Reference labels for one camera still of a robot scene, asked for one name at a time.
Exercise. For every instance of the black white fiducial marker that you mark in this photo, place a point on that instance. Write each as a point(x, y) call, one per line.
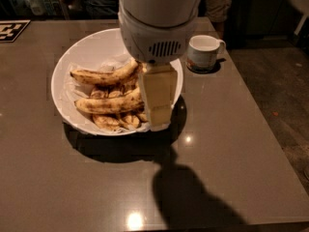
point(11, 29)

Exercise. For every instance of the spotted ripe banana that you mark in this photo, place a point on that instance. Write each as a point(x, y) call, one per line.
point(116, 77)
point(126, 103)

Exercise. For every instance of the white paper liner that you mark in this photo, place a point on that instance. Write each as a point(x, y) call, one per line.
point(74, 90)

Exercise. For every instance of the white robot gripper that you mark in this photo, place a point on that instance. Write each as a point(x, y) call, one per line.
point(151, 43)

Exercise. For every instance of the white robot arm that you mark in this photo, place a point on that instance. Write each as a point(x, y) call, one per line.
point(162, 13)

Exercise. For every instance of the lower left spotted banana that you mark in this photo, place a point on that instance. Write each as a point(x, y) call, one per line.
point(106, 122)

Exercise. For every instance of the person in shorts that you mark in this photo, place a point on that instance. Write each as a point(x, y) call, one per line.
point(217, 13)

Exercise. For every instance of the white ceramic mug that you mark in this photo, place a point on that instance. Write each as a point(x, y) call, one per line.
point(202, 53)

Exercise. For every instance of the middle small spotted banana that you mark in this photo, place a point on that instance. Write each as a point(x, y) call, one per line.
point(129, 121)

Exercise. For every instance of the large white bowl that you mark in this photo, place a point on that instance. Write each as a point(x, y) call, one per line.
point(90, 52)

